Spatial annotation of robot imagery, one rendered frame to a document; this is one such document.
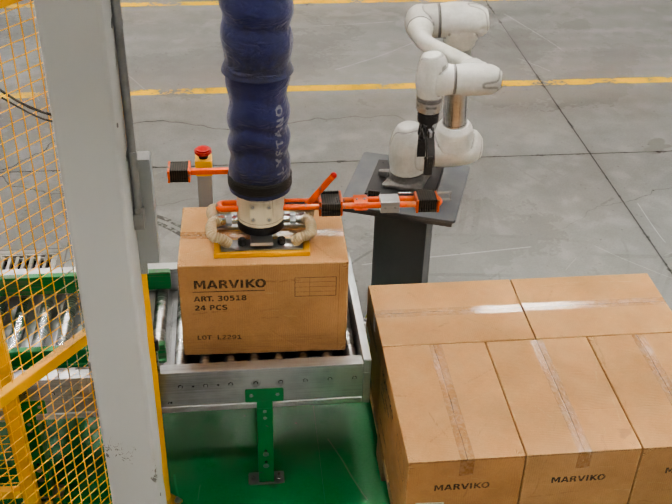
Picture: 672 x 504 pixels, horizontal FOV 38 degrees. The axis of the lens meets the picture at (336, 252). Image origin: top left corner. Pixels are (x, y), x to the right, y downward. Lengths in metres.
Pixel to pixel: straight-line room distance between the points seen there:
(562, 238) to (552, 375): 1.91
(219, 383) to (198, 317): 0.25
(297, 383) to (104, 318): 1.29
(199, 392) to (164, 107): 3.49
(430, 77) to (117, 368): 1.46
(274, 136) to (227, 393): 0.96
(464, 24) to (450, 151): 0.60
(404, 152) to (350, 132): 2.28
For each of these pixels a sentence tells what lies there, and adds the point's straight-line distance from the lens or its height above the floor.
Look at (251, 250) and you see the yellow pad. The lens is 3.41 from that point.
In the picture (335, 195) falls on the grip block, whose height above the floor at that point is 1.10.
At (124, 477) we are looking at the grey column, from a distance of 2.76.
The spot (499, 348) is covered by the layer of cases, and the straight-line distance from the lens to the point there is 3.72.
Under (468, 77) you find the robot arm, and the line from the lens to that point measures 3.30.
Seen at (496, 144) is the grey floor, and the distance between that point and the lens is 6.34.
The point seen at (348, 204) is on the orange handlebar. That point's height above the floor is 1.09.
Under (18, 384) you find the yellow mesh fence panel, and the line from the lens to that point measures 2.91.
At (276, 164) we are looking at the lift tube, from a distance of 3.29.
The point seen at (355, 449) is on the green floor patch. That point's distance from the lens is 4.03.
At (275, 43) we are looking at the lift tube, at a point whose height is 1.73.
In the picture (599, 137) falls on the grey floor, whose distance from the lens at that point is 6.61.
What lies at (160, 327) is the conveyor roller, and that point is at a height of 0.55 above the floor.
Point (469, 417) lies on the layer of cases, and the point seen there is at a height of 0.54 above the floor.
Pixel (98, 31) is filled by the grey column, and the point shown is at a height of 2.15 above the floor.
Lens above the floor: 2.87
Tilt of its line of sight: 34 degrees down
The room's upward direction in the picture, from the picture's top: 1 degrees clockwise
